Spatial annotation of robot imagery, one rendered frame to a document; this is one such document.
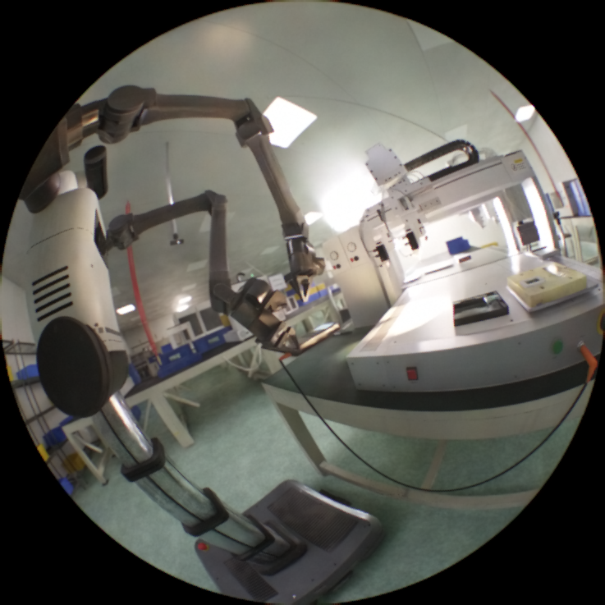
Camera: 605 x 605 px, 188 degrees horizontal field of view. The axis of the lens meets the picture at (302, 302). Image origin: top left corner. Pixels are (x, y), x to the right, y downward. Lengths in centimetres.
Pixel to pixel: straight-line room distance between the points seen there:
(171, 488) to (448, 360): 57
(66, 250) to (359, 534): 99
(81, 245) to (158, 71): 157
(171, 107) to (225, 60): 138
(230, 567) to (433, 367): 96
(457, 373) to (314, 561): 72
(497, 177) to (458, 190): 18
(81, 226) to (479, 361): 70
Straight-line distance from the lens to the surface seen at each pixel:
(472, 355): 35
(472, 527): 106
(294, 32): 191
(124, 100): 43
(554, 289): 42
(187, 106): 50
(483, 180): 77
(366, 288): 88
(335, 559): 80
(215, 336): 295
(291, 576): 84
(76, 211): 43
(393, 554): 103
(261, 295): 48
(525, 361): 39
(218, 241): 58
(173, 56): 180
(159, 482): 46
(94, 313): 36
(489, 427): 42
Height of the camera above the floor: 103
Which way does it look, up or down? 3 degrees down
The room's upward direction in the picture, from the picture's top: 22 degrees counter-clockwise
